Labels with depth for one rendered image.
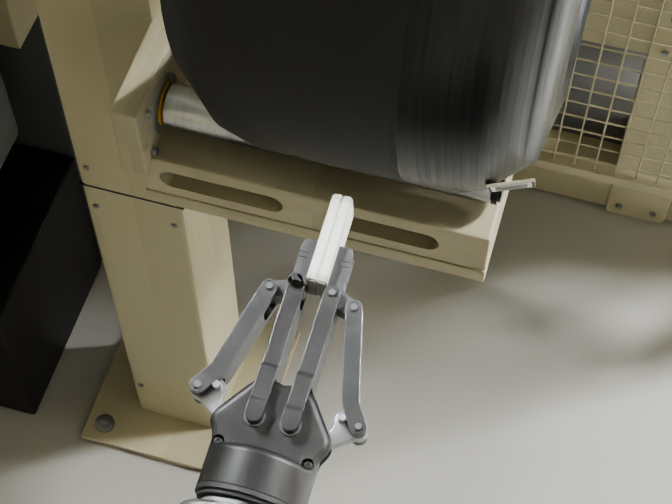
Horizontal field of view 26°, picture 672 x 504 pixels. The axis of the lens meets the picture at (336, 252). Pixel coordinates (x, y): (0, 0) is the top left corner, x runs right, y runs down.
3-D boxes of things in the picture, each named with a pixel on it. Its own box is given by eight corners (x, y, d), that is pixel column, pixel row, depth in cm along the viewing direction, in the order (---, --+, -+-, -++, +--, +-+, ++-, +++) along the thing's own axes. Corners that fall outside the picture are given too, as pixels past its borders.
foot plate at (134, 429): (81, 438, 223) (79, 432, 221) (142, 293, 236) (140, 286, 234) (248, 484, 219) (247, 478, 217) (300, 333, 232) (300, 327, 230)
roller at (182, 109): (157, 129, 145) (147, 115, 141) (170, 88, 146) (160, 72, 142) (498, 211, 140) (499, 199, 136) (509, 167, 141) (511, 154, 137)
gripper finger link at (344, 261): (319, 309, 102) (360, 319, 101) (339, 245, 104) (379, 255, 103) (320, 317, 103) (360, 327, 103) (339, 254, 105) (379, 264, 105)
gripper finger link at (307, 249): (301, 312, 103) (261, 302, 104) (321, 249, 105) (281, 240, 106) (299, 304, 102) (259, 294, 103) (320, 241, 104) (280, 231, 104)
